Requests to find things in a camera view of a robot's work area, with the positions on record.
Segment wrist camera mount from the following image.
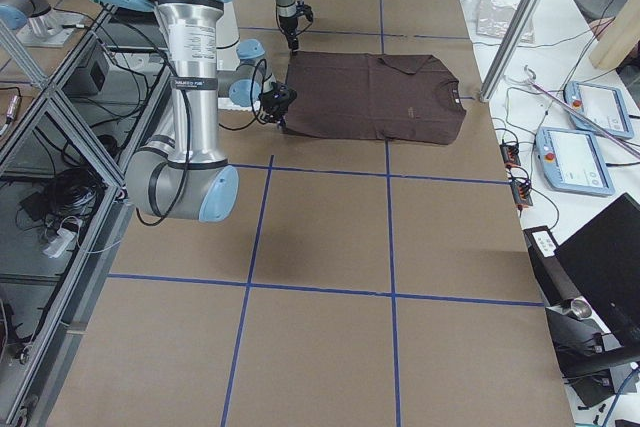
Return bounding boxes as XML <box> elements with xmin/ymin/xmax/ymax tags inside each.
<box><xmin>296</xmin><ymin>1</ymin><xmax>314</xmax><ymax>24</ymax></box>
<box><xmin>263</xmin><ymin>81</ymin><xmax>297</xmax><ymax>111</ymax></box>

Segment black box under frame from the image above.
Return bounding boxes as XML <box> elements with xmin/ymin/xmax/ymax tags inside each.
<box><xmin>76</xmin><ymin>58</ymin><xmax>109</xmax><ymax>91</ymax></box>

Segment teach pendant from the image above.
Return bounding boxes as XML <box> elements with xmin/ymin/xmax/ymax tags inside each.
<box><xmin>564</xmin><ymin>81</ymin><xmax>634</xmax><ymax>140</ymax></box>
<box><xmin>535</xmin><ymin>127</ymin><xmax>615</xmax><ymax>197</ymax></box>

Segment upper orange connector board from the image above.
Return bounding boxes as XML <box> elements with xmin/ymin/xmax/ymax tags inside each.
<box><xmin>500</xmin><ymin>142</ymin><xmax>521</xmax><ymax>169</ymax></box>

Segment lower teach pendant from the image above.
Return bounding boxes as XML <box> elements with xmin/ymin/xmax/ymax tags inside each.
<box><xmin>535</xmin><ymin>127</ymin><xmax>615</xmax><ymax>197</ymax></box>

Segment silver foil bag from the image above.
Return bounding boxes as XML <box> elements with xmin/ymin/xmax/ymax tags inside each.
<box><xmin>476</xmin><ymin>0</ymin><xmax>518</xmax><ymax>39</ymax></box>

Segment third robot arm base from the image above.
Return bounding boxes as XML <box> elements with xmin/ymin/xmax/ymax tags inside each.
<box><xmin>1</xmin><ymin>0</ymin><xmax>78</xmax><ymax>47</ymax></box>

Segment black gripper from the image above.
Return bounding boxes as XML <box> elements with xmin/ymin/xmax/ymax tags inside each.
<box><xmin>259</xmin><ymin>94</ymin><xmax>290</xmax><ymax>131</ymax></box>
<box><xmin>278</xmin><ymin>16</ymin><xmax>299</xmax><ymax>52</ymax></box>

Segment black stand with label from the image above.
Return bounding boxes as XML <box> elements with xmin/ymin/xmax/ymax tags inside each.
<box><xmin>523</xmin><ymin>226</ymin><xmax>581</xmax><ymax>306</ymax></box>

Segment lower orange connector board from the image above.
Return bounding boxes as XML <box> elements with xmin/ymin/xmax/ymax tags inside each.
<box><xmin>510</xmin><ymin>178</ymin><xmax>533</xmax><ymax>210</ymax></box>

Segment orange connector board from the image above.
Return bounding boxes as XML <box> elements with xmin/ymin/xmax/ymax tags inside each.
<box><xmin>510</xmin><ymin>178</ymin><xmax>533</xmax><ymax>210</ymax></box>
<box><xmin>500</xmin><ymin>142</ymin><xmax>521</xmax><ymax>169</ymax></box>

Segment upper teach pendant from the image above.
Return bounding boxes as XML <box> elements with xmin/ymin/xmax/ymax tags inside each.
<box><xmin>564</xmin><ymin>81</ymin><xmax>634</xmax><ymax>140</ymax></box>

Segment aluminium frame post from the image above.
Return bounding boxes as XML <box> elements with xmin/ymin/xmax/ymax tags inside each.
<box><xmin>479</xmin><ymin>0</ymin><xmax>541</xmax><ymax>102</ymax></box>

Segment wooden plank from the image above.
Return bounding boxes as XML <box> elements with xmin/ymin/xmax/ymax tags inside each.
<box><xmin>589</xmin><ymin>0</ymin><xmax>639</xmax><ymax>70</ymax></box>

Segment silver metal cup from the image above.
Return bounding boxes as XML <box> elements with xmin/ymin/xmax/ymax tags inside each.
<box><xmin>561</xmin><ymin>298</ymin><xmax>593</xmax><ymax>321</ymax></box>

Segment bundle of black cables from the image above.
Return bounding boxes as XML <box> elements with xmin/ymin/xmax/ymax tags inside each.
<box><xmin>19</xmin><ymin>166</ymin><xmax>106</xmax><ymax>228</ymax></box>

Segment dark brown t-shirt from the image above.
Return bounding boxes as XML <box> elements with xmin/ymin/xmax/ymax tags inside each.
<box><xmin>283</xmin><ymin>52</ymin><xmax>466</xmax><ymax>145</ymax></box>

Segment aluminium frame rack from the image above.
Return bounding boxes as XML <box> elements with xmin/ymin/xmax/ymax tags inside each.
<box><xmin>1</xmin><ymin>7</ymin><xmax>168</xmax><ymax>426</ymax></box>

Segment black laptop monitor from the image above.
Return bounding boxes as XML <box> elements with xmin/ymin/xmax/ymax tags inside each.
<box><xmin>556</xmin><ymin>193</ymin><xmax>639</xmax><ymax>345</ymax></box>

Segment white power strip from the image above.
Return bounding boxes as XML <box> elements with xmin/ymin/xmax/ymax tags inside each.
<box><xmin>42</xmin><ymin>227</ymin><xmax>77</xmax><ymax>258</ymax></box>

